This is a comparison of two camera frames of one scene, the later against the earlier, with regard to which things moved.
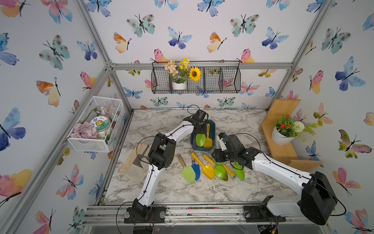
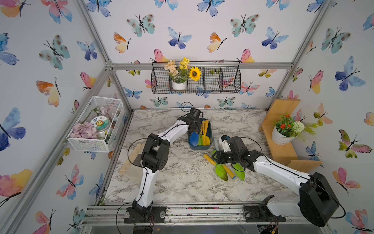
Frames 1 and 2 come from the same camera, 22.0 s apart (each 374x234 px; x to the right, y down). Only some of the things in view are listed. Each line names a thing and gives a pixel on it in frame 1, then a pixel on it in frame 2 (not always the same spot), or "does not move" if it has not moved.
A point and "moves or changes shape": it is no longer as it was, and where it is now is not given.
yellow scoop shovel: x=207 y=170 → x=204 y=131
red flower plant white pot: x=286 y=129 does not move
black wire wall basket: x=216 y=77 does not move
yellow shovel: x=208 y=142 moves or changes shape
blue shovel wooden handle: x=196 y=168 → x=194 y=138
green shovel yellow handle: x=219 y=169 does not move
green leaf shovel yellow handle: x=200 y=139 does not move
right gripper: x=217 y=154 does not move
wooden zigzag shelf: x=272 y=109 does not move
